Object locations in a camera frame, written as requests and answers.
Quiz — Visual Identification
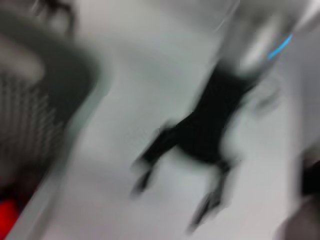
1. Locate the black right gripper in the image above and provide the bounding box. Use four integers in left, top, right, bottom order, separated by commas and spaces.
129, 66, 256, 234

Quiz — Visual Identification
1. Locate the red rounded building block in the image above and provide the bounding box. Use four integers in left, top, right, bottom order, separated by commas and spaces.
0, 201, 20, 226

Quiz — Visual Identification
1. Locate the grey perforated storage bin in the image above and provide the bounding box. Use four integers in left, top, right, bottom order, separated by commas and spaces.
0, 9, 111, 240

